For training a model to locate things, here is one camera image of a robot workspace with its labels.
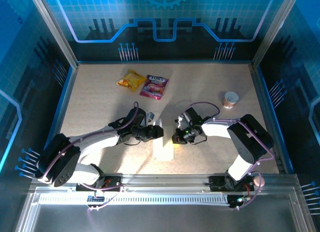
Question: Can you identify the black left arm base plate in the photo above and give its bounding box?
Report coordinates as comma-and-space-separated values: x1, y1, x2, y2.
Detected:
76, 174, 125, 193

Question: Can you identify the pink round knob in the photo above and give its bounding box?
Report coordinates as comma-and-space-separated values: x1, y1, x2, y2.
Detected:
252, 175, 266, 187

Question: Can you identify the purple candy bag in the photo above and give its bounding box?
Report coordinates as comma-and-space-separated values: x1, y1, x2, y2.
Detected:
139, 74, 170, 101

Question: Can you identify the grey metal shelf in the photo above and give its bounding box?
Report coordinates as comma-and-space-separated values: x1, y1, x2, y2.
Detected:
14, 186, 316, 232

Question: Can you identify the white paper sheet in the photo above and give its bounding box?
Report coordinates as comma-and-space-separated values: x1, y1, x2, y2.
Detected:
151, 118, 176, 162

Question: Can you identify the yellow snack bag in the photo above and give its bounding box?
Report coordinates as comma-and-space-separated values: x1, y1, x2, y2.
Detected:
116, 68, 148, 92

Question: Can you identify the aluminium mounting rail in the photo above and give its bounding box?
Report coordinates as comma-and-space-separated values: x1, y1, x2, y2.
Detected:
30, 173, 300, 193

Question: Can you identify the small circuit board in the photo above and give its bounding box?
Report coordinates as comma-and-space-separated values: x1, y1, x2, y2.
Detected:
86, 194, 106, 204

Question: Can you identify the white slotted cable duct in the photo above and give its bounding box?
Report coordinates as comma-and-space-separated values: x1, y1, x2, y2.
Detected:
37, 194, 230, 206

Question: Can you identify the black controller with green light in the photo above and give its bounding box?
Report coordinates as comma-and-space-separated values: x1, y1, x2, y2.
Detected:
227, 194, 251, 210

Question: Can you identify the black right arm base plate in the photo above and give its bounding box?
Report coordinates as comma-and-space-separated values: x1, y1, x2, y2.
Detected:
208, 175, 256, 193

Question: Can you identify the aluminium frame post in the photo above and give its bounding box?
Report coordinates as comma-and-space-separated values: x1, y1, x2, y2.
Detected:
250, 0, 302, 69
26, 0, 80, 69

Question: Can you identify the small can with white lid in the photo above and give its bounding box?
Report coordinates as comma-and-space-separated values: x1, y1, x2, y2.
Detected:
222, 91, 240, 110

